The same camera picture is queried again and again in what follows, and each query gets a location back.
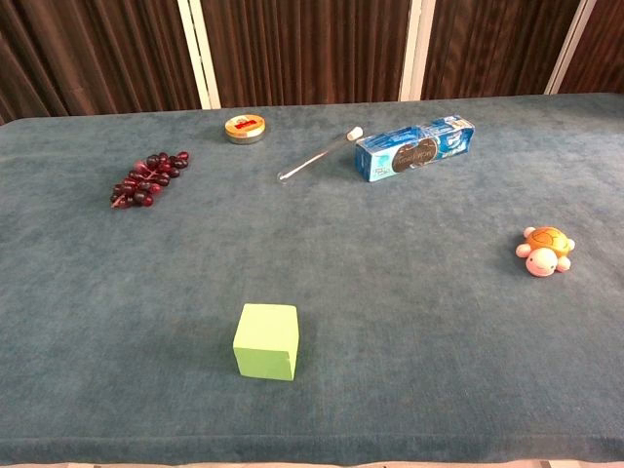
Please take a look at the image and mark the brown curtain panel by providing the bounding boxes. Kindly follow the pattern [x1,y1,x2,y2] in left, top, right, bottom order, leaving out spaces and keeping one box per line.
[200,0,412,109]
[0,0,203,126]
[558,0,624,96]
[421,0,583,101]

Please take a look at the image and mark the blue tablecloth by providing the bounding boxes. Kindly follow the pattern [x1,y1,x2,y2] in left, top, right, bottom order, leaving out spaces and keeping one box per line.
[0,92,624,465]

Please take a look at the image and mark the purple grape bunch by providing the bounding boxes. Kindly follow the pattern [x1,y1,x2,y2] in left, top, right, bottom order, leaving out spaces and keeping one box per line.
[109,150,191,210]

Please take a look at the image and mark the blue cookie box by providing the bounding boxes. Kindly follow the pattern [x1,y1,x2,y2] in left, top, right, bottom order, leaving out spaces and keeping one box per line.
[354,114,477,183]

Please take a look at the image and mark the pink toy turtle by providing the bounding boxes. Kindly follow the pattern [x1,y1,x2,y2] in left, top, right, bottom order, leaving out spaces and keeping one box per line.
[515,225,577,279]

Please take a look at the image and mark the white partition post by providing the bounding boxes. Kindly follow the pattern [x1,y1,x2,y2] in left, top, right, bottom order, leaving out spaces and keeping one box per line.
[398,0,437,102]
[543,0,599,97]
[175,0,222,110]

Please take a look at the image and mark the green foam cube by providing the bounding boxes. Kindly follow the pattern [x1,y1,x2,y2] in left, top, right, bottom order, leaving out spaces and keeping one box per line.
[232,302,299,382]

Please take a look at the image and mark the round gold tin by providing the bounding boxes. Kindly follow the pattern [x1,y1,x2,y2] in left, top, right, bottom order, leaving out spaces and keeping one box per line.
[223,113,268,145]

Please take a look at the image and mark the glass test tube white cap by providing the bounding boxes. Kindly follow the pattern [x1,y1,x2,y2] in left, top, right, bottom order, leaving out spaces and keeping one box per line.
[276,126,365,185]

